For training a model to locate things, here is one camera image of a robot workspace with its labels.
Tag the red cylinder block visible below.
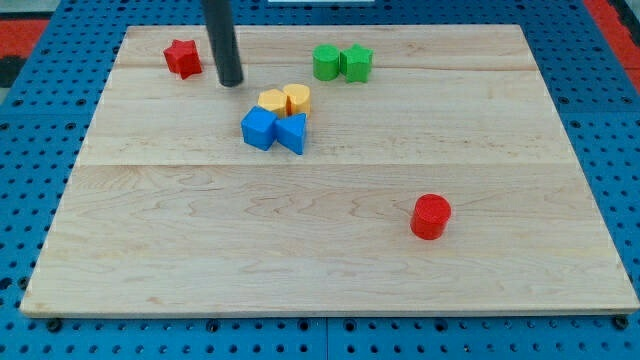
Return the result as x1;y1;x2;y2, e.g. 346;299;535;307
410;194;452;240

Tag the yellow hexagon block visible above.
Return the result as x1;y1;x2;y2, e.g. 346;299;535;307
257;89;289;118

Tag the yellow heart block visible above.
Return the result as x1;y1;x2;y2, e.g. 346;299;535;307
282;84;311;115

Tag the green cylinder block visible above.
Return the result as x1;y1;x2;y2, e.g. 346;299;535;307
312;44;340;81

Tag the red star block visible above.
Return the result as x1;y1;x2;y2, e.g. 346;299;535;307
163;39;202;79

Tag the blue cube block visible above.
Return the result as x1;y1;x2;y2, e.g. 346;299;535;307
241;106;278;151

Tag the blue triangle block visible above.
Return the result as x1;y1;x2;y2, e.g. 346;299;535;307
275;113;307;155

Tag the green star block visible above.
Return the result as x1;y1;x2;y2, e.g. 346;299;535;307
340;43;374;83

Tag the light wooden board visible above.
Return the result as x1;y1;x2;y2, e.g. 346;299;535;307
20;25;639;319

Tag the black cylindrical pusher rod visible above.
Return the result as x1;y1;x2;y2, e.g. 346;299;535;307
201;0;244;87

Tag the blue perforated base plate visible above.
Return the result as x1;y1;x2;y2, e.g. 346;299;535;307
1;0;639;359

